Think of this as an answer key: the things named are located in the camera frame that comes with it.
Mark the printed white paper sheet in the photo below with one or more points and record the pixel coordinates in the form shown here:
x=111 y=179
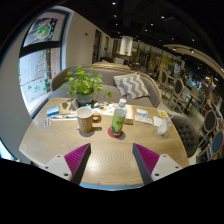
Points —
x=105 y=110

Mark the brown cardboard sheet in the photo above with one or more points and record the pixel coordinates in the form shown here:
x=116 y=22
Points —
x=66 y=107

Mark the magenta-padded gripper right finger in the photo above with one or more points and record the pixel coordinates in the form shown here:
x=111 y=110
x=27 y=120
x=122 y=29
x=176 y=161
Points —
x=165 y=166

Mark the white tube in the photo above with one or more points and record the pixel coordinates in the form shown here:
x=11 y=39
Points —
x=63 y=116

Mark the grey white chevron cushion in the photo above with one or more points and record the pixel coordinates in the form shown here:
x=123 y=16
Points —
x=131 y=86

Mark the blister pill pack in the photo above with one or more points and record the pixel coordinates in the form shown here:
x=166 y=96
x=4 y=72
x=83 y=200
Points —
x=47 y=122

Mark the flat round red coaster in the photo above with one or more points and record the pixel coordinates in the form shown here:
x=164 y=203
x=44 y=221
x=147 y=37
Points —
x=110 y=134

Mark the window with painted decorations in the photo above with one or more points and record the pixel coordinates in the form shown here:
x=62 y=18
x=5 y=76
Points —
x=38 y=71

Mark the small white blue box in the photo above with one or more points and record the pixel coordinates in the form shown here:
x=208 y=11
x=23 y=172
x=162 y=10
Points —
x=142 y=112

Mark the yellow card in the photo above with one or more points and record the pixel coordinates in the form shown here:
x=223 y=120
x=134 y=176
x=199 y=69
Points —
x=162 y=113

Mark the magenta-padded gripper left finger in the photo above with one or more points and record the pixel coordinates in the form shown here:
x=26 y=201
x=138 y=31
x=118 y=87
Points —
x=58 y=166

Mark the green potted plant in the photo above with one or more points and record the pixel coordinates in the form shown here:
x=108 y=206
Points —
x=83 y=83

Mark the white sachet strip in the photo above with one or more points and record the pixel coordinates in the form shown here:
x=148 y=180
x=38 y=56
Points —
x=143 y=119

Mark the white orange flat box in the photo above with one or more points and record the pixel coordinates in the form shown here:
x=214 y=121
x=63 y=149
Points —
x=130 y=115

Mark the white paper napkin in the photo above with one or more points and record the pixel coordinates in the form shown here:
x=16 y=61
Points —
x=156 y=120

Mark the tan ceramic mug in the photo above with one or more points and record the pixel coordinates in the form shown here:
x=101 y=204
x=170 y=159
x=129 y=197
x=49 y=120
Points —
x=85 y=121

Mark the grey tufted armchair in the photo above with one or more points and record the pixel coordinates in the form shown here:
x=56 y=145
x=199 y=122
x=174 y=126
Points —
x=186 y=135

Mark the ceiling spot lights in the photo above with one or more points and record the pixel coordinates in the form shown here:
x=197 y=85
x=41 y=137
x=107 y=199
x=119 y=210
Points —
x=162 y=17

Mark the clear plastic cup with straw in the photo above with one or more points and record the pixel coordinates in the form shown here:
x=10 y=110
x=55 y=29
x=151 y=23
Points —
x=162 y=128

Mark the clear green-label drink bottle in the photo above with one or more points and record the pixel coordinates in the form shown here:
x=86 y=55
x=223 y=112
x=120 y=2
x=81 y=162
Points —
x=118 y=121

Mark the blue white tissue packet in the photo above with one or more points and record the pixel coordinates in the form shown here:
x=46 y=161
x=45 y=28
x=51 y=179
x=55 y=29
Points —
x=52 y=111

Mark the grey curved sofa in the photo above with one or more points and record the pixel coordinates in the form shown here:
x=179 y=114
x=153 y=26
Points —
x=106 y=75

